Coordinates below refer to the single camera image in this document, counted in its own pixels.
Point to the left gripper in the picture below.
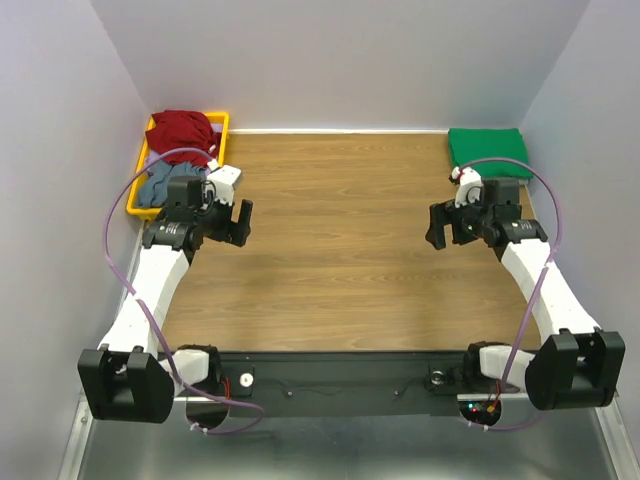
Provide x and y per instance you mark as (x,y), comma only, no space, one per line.
(233,232)

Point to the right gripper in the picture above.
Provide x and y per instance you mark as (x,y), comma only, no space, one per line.
(444,213)

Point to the red t shirt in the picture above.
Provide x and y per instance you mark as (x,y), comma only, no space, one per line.
(175,129)

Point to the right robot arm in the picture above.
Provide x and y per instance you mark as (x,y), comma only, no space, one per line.
(578,363)

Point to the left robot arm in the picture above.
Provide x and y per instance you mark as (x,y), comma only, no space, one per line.
(133,375)

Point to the folded green t shirt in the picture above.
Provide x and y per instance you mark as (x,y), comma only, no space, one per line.
(466,145)

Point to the grey-blue t shirt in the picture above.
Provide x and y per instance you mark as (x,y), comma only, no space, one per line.
(153,192)

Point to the yellow plastic bin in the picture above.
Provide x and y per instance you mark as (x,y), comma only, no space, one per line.
(219,122)

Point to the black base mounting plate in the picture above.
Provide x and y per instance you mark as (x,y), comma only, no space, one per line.
(356,383)

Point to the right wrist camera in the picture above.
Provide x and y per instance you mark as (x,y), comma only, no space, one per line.
(469,185)

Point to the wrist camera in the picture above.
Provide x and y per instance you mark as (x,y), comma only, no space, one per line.
(469,185)
(221,183)

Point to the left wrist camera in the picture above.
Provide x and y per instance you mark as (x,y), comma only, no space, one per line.
(221,183)

